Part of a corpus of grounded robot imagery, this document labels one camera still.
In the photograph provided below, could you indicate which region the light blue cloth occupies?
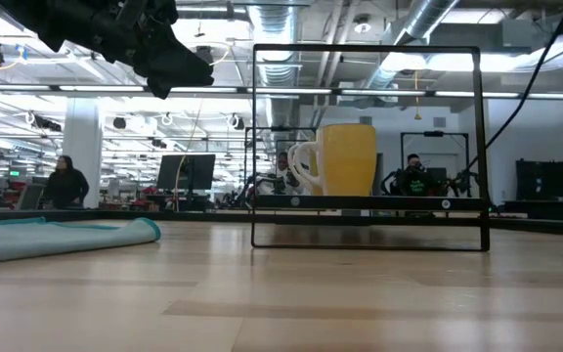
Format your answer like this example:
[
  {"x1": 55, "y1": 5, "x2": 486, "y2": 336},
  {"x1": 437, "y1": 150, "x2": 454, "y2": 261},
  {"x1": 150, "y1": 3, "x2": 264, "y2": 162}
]
[{"x1": 0, "y1": 216, "x2": 162, "y2": 267}]

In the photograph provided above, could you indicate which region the black aluminium table frame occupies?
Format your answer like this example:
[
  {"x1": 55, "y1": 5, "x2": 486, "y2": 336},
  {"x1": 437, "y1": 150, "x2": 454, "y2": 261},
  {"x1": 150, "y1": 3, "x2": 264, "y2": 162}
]
[{"x1": 0, "y1": 207, "x2": 563, "y2": 239}]

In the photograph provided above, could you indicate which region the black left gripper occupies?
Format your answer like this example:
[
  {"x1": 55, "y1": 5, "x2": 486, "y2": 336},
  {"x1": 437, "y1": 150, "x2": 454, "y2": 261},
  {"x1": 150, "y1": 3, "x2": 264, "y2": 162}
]
[{"x1": 0, "y1": 0, "x2": 215, "y2": 101}]

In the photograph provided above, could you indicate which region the black background monitor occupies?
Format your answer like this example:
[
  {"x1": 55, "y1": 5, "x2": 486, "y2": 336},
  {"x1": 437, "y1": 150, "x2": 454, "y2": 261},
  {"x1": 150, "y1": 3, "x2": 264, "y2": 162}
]
[{"x1": 156, "y1": 154, "x2": 217, "y2": 193}]

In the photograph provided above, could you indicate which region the white pillar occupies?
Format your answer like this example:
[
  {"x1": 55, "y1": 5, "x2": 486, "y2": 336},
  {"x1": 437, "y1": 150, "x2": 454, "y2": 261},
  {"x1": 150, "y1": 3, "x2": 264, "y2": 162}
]
[{"x1": 63, "y1": 97, "x2": 103, "y2": 209}]

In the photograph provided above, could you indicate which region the black cabinet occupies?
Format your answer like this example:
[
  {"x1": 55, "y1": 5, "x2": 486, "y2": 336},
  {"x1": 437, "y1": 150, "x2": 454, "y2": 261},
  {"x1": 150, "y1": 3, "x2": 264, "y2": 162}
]
[{"x1": 514, "y1": 157, "x2": 563, "y2": 221}]

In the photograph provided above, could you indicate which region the silver ventilation duct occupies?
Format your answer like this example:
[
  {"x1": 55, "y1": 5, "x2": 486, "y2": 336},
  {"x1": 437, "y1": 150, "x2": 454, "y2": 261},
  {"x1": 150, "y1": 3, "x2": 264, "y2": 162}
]
[
  {"x1": 363, "y1": 0, "x2": 460, "y2": 90},
  {"x1": 248, "y1": 4, "x2": 303, "y2": 129}
]

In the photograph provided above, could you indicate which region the yellow hanging cord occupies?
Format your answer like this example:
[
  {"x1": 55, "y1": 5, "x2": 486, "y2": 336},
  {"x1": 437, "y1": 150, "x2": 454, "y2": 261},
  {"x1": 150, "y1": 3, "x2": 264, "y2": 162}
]
[{"x1": 411, "y1": 70, "x2": 422, "y2": 121}]

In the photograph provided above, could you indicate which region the black hanging cable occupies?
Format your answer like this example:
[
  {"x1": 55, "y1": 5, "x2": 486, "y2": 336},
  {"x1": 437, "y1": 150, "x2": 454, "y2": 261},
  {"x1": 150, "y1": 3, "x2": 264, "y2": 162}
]
[{"x1": 464, "y1": 0, "x2": 563, "y2": 170}]

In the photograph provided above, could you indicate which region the black background rig frame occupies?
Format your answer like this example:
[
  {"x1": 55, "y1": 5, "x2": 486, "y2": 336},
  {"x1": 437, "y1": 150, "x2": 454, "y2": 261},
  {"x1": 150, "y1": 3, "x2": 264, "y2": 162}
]
[{"x1": 400, "y1": 130, "x2": 471, "y2": 198}]

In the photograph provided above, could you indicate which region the yellow mug with white handle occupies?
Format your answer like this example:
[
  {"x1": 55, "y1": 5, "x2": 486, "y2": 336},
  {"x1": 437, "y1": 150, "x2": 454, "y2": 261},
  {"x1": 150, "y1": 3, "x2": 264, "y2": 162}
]
[{"x1": 287, "y1": 123, "x2": 378, "y2": 198}]

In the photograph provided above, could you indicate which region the wooden shelf with black frame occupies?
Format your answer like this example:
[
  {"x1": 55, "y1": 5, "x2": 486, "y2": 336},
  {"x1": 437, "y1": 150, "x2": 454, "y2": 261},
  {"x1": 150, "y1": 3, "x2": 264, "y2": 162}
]
[{"x1": 250, "y1": 43, "x2": 491, "y2": 253}]

